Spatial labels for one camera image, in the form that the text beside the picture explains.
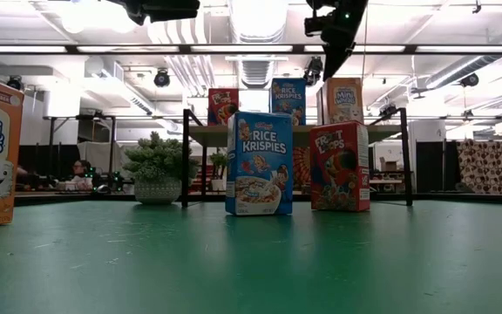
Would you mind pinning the background robot with green lights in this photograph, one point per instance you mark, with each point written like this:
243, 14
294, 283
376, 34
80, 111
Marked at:
116, 179

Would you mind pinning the small plant in white pot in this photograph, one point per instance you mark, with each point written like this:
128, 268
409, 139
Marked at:
219, 160

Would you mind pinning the red Froot Loops cereal box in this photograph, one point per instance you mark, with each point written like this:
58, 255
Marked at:
340, 170
222, 107

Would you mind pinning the wooden shelf with black frame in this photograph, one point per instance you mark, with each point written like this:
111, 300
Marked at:
212, 136

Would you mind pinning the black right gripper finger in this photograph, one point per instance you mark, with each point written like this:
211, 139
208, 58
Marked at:
331, 56
344, 50

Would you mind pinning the person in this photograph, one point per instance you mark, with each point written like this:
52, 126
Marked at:
78, 168

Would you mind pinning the black ceiling spotlight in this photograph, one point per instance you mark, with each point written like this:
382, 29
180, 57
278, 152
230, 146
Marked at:
161, 78
313, 70
14, 82
469, 79

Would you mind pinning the blue Rice Krispies cereal box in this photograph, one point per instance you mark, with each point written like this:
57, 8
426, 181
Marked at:
259, 165
288, 93

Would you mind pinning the green table mat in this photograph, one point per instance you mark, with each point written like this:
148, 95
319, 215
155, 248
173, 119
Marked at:
251, 270

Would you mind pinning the black table frame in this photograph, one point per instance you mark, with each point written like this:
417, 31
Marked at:
451, 199

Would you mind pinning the orange patterned tapestry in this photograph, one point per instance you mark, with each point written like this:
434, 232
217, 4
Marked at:
301, 168

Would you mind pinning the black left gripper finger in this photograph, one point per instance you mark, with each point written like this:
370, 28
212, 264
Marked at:
174, 15
174, 5

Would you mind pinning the white ceiling air duct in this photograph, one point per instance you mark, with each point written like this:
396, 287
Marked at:
257, 26

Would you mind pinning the brown patterned curtain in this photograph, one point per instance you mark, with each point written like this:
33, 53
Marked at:
484, 165

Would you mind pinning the cardboard box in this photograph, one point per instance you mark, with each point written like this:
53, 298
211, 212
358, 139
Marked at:
389, 165

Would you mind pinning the green potted plant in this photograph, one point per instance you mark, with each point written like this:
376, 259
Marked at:
157, 165

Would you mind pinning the white cloth cover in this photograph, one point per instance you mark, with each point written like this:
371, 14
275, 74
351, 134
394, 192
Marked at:
98, 154

